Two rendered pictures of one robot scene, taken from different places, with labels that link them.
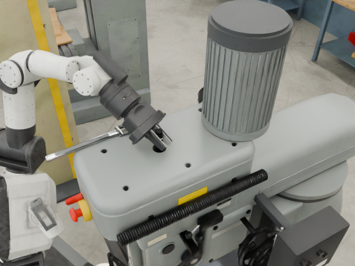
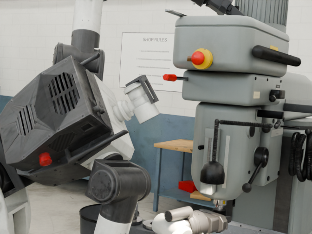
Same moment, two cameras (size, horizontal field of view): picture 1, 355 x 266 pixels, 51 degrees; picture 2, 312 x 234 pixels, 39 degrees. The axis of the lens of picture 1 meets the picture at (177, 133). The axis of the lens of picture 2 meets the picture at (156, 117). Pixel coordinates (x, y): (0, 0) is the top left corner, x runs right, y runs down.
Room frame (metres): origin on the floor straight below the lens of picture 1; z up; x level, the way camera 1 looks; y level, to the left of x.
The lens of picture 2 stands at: (-0.47, 0.99, 1.69)
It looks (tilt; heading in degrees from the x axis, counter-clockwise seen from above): 5 degrees down; 331
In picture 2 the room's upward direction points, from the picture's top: 4 degrees clockwise
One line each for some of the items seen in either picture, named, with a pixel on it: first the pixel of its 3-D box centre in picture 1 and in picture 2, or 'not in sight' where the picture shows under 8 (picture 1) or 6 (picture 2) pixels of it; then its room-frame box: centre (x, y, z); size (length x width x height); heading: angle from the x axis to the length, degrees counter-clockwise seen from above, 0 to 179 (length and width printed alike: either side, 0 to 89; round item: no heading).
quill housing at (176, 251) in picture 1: (163, 234); (225, 149); (0.71, 0.04, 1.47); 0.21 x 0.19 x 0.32; 30
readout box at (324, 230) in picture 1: (306, 250); not in sight; (0.57, -0.38, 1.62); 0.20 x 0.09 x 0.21; 120
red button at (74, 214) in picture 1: (76, 214); (198, 58); (0.59, 0.27, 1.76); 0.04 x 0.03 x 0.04; 30
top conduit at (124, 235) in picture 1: (197, 203); (278, 57); (0.60, -0.05, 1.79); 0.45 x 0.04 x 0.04; 120
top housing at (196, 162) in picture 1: (165, 165); (234, 49); (0.72, 0.03, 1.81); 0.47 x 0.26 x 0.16; 120
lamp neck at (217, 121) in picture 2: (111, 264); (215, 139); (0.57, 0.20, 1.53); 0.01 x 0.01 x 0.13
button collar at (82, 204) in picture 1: (84, 210); (202, 59); (0.60, 0.25, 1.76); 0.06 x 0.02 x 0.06; 30
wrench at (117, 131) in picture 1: (90, 142); (185, 16); (0.73, 0.24, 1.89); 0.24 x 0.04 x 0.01; 123
